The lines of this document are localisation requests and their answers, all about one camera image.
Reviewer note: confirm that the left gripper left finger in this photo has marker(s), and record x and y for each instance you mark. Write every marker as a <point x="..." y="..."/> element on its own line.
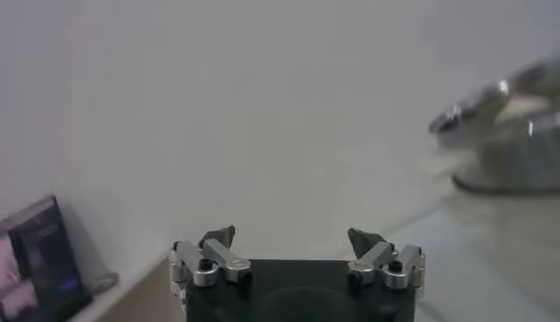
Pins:
<point x="219" y="256"/>

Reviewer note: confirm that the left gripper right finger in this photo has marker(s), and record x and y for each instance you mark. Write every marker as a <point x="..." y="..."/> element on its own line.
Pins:
<point x="376" y="258"/>

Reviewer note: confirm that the white steamed baozi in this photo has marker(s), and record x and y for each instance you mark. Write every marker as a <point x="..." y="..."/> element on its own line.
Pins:
<point x="520" y="107"/>

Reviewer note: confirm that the perforated steel steamer basket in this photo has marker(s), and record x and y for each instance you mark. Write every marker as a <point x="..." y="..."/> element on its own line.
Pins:
<point x="516" y="162"/>

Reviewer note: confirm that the white rounded side desk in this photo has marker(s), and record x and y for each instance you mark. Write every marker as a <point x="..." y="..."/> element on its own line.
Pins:
<point x="140" y="302"/>

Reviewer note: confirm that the cream electric cooker pot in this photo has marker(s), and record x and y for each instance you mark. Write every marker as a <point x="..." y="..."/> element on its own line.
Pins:
<point x="442" y="164"/>

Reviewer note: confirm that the round grey puck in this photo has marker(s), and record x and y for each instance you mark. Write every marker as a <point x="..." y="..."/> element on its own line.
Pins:
<point x="105" y="282"/>

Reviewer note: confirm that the black laptop screen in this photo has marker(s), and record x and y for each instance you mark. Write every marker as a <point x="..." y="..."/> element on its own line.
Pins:
<point x="44" y="254"/>

